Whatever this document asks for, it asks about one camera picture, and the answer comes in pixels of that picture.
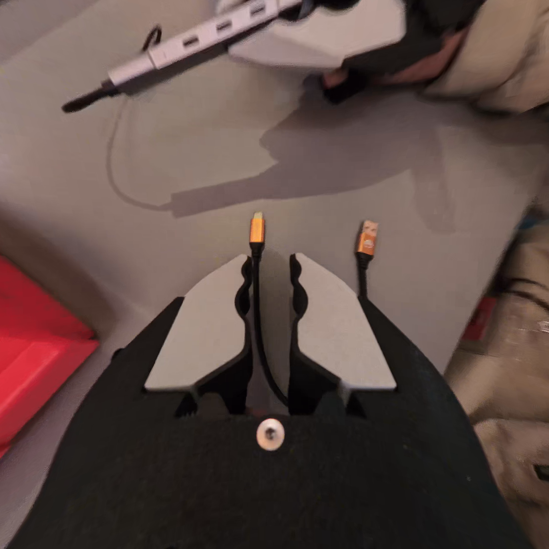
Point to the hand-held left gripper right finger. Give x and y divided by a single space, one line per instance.
339 339

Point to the red plastic bin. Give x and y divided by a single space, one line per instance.
34 343

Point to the person's right hand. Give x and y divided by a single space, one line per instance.
429 70

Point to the person's beige clothing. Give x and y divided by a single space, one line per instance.
506 386

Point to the silver usb hub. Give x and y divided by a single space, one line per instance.
193 40

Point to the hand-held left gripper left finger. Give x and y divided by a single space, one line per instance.
206 334

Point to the person's right forearm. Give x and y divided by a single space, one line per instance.
493 55

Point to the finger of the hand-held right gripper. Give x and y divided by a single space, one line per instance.
233 4
326 36

